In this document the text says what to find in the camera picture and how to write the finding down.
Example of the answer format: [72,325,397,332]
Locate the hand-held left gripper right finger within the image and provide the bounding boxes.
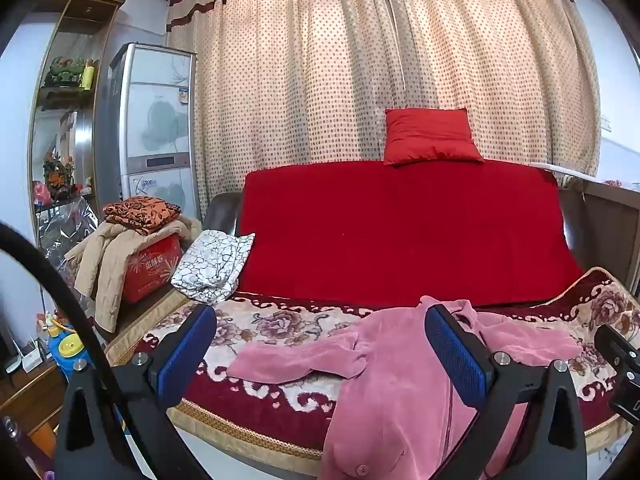
[424,305,588,480]

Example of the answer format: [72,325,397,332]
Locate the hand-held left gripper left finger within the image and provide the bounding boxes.
[52,304,218,480]

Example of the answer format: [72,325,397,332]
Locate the pink corduroy garment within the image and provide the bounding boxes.
[226,296,583,480]

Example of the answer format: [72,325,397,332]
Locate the red cardboard box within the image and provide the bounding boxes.
[122,235,183,305]

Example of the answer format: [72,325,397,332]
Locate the floral red-bordered blanket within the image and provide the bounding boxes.
[105,266,640,462]

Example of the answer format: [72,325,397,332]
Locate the yellow and blue toy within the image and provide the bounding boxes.
[47,327,93,383]

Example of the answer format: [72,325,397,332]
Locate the beige padded jacket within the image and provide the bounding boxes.
[64,217,203,333]

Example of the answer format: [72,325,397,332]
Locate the dark leather sofa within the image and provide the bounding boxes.
[202,170,601,271]

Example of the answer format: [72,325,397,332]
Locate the orange black patterned cloth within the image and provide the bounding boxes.
[102,197,183,236]

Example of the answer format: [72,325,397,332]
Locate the white router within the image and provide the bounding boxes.
[20,340,46,373]

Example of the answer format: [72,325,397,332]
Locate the brown wooden table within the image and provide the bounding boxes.
[0,355,71,461]

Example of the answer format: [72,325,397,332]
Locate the clear plastic wrap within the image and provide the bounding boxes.
[37,195,101,271]

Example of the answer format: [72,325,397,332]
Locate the flower ornament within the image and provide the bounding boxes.
[42,147,76,201]

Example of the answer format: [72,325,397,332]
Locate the red cushion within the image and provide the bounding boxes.
[383,107,485,167]

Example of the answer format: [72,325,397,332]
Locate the silver refrigerator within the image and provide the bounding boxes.
[95,42,201,226]

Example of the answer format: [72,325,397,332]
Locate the wooden glass display cabinet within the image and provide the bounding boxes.
[27,0,131,261]

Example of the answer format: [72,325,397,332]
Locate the beige dotted curtain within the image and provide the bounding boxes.
[166,0,601,221]

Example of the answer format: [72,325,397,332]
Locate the green ornament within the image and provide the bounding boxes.
[44,56,86,87]

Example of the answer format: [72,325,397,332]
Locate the black cable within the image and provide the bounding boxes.
[0,220,138,480]

